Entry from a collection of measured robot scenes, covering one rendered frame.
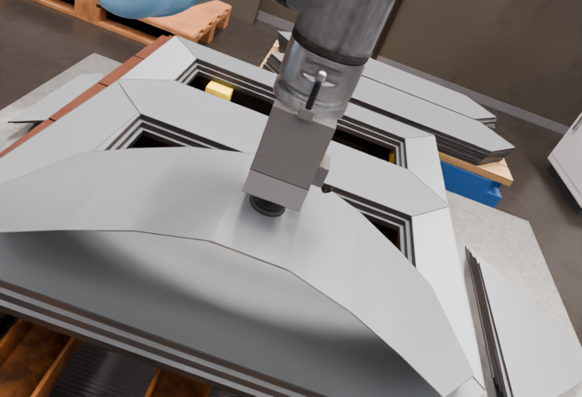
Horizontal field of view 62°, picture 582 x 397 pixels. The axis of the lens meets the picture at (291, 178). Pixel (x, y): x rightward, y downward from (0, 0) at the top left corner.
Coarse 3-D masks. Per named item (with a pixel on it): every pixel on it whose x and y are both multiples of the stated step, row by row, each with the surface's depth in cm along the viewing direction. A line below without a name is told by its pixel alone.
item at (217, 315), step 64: (192, 64) 120; (128, 128) 89; (0, 256) 59; (64, 256) 62; (128, 256) 65; (192, 256) 69; (64, 320) 57; (128, 320) 58; (192, 320) 60; (256, 320) 64; (320, 320) 67; (256, 384) 58; (320, 384) 59; (384, 384) 62
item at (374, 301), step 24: (360, 216) 65; (360, 240) 61; (384, 240) 66; (360, 264) 57; (384, 264) 62; (360, 288) 54; (384, 288) 58; (360, 312) 51; (384, 312) 55; (384, 336) 52
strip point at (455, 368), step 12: (432, 288) 70; (432, 300) 67; (444, 324) 66; (444, 336) 64; (444, 348) 62; (456, 348) 65; (444, 360) 60; (456, 360) 63; (444, 372) 58; (456, 372) 61; (468, 372) 64; (444, 384) 57; (456, 384) 59; (444, 396) 55
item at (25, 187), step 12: (72, 156) 67; (48, 168) 64; (60, 168) 64; (24, 180) 62; (36, 180) 62; (48, 180) 61; (12, 192) 60; (24, 192) 59; (36, 192) 59; (0, 204) 58; (12, 204) 57; (24, 204) 57; (0, 216) 55; (12, 216) 55
